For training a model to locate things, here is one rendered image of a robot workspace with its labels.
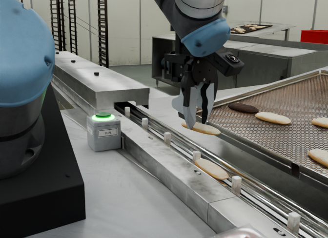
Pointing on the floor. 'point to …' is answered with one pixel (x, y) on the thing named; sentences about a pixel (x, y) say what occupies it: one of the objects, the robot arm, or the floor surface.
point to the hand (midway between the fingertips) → (199, 121)
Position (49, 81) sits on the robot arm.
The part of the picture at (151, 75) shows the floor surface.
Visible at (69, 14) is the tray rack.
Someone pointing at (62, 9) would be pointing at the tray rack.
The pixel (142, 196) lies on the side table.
